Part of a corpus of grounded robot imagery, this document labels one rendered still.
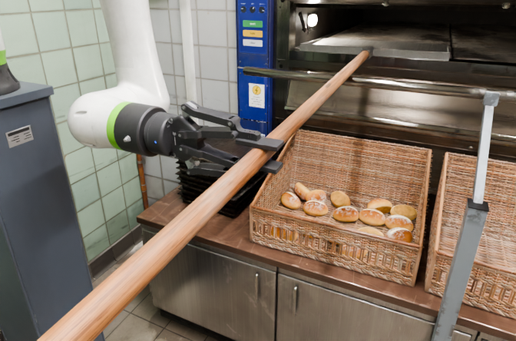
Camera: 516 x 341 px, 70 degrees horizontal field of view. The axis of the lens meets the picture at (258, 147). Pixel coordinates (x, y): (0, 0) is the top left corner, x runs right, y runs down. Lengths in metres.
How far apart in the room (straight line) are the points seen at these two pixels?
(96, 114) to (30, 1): 1.09
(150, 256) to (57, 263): 0.81
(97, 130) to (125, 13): 0.23
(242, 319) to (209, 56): 1.13
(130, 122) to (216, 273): 0.93
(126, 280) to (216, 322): 1.33
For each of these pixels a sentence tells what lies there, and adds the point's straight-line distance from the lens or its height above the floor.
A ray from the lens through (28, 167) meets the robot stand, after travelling 1.03.
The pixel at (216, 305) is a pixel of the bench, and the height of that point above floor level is 0.26.
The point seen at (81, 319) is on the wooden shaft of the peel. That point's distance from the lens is 0.34.
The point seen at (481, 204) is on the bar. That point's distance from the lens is 1.01.
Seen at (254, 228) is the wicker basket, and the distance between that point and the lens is 1.35.
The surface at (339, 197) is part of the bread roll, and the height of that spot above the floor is 0.64.
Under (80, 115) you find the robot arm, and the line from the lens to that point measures 0.75.
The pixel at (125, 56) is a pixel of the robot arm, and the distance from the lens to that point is 0.81.
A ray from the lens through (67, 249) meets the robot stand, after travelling 1.18.
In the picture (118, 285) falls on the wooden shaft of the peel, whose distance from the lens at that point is 0.36.
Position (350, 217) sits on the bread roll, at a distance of 1.47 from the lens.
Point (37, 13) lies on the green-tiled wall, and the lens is 1.78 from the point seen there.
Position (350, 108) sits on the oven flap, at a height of 0.97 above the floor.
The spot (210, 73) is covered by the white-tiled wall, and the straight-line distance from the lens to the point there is 1.78.
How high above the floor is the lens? 1.42
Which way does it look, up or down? 23 degrees down
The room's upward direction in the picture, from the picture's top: straight up
